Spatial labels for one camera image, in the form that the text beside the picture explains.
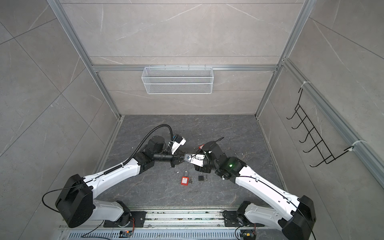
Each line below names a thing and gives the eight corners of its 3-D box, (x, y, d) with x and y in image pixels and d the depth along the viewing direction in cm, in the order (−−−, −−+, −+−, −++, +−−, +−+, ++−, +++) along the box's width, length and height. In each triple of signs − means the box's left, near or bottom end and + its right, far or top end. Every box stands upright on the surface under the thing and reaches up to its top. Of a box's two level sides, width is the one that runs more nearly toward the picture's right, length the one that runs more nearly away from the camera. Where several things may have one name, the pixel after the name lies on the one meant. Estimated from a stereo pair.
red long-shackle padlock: (181, 185, 86) (180, 184, 85) (181, 171, 92) (181, 170, 90) (188, 185, 86) (188, 184, 85) (189, 171, 92) (188, 170, 90)
